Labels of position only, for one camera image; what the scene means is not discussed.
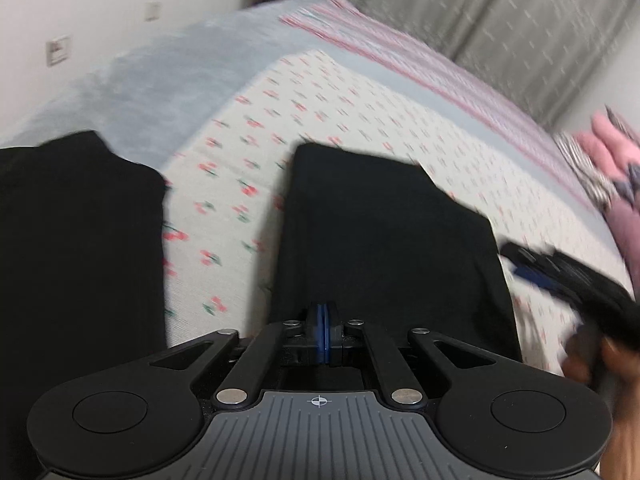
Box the black pants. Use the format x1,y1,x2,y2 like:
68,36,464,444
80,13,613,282
268,143,522,361

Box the right hand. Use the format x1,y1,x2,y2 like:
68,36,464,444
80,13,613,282
561,325,639,480

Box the black white striped garment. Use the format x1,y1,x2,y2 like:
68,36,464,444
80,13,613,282
552,132,618,212

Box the pink purple clothes pile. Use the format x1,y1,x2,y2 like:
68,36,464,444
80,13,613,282
573,107,639,298

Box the cherry print bed sheet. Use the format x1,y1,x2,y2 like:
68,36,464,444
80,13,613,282
163,51,629,344

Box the folded black garment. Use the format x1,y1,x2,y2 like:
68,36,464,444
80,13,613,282
1,131,166,479

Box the pink striped blanket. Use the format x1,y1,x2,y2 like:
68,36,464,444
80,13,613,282
280,0,596,212

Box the grey star curtain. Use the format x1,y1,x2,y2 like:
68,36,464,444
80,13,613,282
348,0,639,128

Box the white wall switch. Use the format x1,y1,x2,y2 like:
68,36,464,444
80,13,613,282
144,1,162,22

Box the white wall socket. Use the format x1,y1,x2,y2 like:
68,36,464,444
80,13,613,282
46,36,70,67

